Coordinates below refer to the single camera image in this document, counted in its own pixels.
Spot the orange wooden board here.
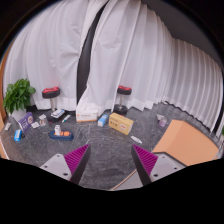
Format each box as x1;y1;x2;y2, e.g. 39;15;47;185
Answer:
153;120;218;166

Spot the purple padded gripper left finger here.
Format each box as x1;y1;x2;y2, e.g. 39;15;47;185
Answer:
41;144;91;184

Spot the small blue white box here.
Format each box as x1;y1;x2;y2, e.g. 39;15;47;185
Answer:
98;114;108;127

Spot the purple cup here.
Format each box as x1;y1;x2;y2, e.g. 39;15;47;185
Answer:
159;117;167;127

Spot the small white card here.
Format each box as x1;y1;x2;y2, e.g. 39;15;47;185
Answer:
31;122;40;129

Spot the white tube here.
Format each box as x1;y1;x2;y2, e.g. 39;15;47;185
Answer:
62;115;71;123

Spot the orange charger plug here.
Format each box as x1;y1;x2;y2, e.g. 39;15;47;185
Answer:
61;131;71;137

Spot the white blue box on stool base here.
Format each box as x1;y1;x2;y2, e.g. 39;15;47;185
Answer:
51;109;65;118

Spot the left black red stool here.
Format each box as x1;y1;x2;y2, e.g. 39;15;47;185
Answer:
42;87;60;123

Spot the green potted plant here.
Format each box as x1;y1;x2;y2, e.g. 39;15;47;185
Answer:
3;79;36;121

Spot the white packet at left edge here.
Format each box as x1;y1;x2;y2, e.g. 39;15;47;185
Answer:
5;122;12;131

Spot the purple box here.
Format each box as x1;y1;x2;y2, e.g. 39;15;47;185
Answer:
18;112;34;132

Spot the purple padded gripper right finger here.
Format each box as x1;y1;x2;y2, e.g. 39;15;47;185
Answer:
131;144;185;186

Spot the right black red stool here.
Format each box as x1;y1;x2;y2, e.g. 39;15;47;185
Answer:
113;85;132;116

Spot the right white curtain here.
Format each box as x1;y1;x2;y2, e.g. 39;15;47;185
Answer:
77;0;224;132

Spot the small clear glass jar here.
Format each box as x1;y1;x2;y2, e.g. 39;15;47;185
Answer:
39;114;47;126

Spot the black red stool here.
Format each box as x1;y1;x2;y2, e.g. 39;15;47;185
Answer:
42;87;60;123
113;85;132;116

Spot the left white curtain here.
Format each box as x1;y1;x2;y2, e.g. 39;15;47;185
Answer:
2;0;90;111

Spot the yellow cardboard box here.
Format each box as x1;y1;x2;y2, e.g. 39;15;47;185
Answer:
109;113;134;135

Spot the white sachet packet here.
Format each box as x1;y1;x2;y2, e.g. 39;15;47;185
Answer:
131;136;142;144

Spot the white curtain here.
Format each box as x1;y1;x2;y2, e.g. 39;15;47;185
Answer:
2;0;90;111
77;0;224;132

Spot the white charger plug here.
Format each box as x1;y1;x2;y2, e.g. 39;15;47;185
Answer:
54;125;61;136

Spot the blue power strip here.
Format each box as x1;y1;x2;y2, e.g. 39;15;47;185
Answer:
49;130;74;141

